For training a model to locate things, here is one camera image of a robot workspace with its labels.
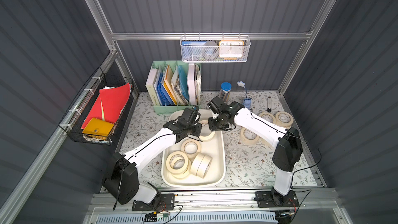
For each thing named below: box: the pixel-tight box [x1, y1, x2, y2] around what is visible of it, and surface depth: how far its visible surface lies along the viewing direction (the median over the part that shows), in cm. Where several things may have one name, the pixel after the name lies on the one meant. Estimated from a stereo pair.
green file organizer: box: [145, 60, 202, 115], surface depth 100 cm
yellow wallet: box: [81, 117, 115, 137], surface depth 66 cm
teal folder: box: [177, 64, 190, 102], surface depth 101 cm
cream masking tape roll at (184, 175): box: [172, 165, 191, 179], surface depth 80 cm
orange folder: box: [163, 64, 178, 106], surface depth 98 cm
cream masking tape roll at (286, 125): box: [275, 110, 294, 129], surface depth 102 cm
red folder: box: [80, 82, 132, 130], surface depth 75 cm
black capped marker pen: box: [266, 96, 272, 113], surface depth 114 cm
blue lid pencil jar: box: [220, 81, 232, 103], surface depth 101 cm
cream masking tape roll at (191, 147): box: [180, 138, 202, 159], surface depth 92 cm
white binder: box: [187, 63, 196, 106], surface depth 99 cm
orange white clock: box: [218, 40, 245, 59], surface depth 90 cm
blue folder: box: [156, 72, 176, 106], surface depth 99 cm
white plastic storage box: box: [161, 108, 230, 188], surface depth 82 cm
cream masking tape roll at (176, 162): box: [165, 151, 189, 174], surface depth 82 cm
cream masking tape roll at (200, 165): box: [190, 152, 213, 179], surface depth 77 cm
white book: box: [145, 67, 160, 107], surface depth 95 cm
